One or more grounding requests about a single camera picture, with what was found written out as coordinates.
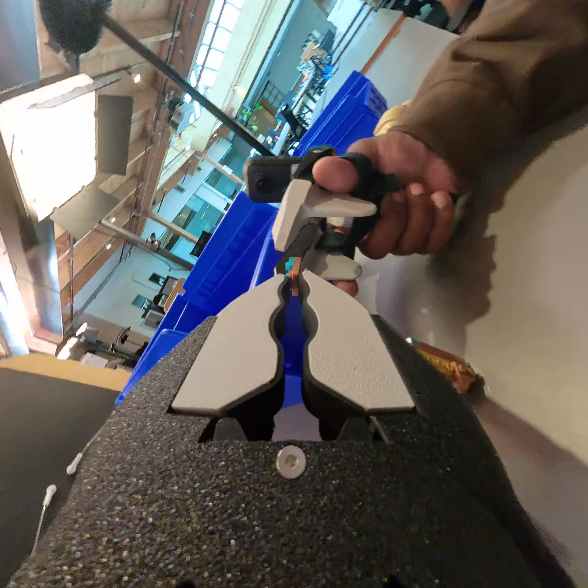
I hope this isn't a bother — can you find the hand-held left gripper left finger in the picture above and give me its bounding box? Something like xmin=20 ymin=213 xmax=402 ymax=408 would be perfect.
xmin=170 ymin=274 xmax=285 ymax=414

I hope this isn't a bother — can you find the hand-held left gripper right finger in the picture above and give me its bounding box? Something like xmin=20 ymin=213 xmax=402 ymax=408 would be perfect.
xmin=301 ymin=271 xmax=416 ymax=414

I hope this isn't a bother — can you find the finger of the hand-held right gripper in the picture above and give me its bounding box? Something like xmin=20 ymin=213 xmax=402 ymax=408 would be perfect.
xmin=304 ymin=250 xmax=364 ymax=282
xmin=272 ymin=179 xmax=323 ymax=254

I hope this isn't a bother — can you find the orange teal brick assembly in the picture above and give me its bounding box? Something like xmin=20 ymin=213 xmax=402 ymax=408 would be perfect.
xmin=281 ymin=256 xmax=305 ymax=300

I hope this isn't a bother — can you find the blue plastic bin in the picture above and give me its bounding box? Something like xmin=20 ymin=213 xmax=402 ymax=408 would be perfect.
xmin=294 ymin=69 xmax=390 ymax=158
xmin=115 ymin=190 xmax=306 ymax=410

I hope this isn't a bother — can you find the orange yellow brick train model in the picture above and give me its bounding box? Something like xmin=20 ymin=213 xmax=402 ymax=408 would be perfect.
xmin=408 ymin=337 xmax=484 ymax=395

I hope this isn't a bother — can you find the person's right hand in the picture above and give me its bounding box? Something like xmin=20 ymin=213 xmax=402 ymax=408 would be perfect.
xmin=312 ymin=137 xmax=460 ymax=298

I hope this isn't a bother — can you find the tan rounded object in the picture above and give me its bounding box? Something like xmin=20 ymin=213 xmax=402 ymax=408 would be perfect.
xmin=374 ymin=101 xmax=414 ymax=137

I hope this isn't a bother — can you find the dark grey divider panel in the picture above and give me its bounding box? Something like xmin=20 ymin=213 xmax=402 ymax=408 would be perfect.
xmin=0 ymin=354 xmax=135 ymax=579

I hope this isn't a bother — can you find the white ceiling light panel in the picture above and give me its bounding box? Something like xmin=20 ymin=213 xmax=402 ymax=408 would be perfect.
xmin=0 ymin=73 xmax=99 ymax=223

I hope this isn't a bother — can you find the white cord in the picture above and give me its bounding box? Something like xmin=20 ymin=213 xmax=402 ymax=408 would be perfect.
xmin=28 ymin=484 xmax=58 ymax=559
xmin=66 ymin=432 xmax=101 ymax=476

